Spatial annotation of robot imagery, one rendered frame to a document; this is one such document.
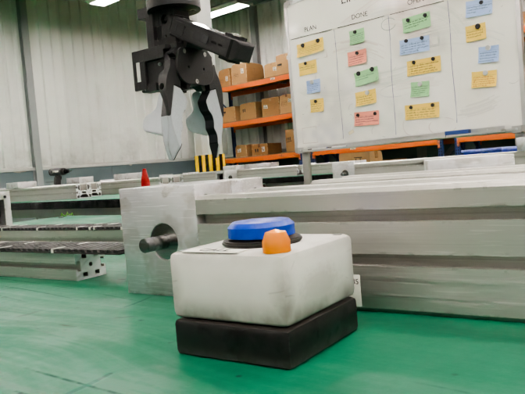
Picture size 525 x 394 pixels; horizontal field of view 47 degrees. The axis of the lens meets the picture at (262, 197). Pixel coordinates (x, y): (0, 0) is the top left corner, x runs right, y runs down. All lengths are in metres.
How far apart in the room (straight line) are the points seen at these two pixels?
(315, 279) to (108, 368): 0.13
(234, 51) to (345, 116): 3.11
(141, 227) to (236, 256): 0.23
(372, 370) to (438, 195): 0.13
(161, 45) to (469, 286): 0.53
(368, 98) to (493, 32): 0.80
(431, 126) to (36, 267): 3.02
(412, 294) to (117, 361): 0.19
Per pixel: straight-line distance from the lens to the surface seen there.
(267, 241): 0.31
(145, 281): 0.55
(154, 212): 0.53
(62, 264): 0.69
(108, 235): 0.91
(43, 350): 0.42
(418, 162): 2.17
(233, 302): 0.33
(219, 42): 0.75
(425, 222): 0.40
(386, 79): 3.69
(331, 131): 3.89
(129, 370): 0.35
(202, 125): 0.85
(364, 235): 0.41
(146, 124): 0.80
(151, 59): 0.81
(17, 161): 12.65
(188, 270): 0.34
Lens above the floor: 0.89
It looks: 3 degrees down
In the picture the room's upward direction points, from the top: 5 degrees counter-clockwise
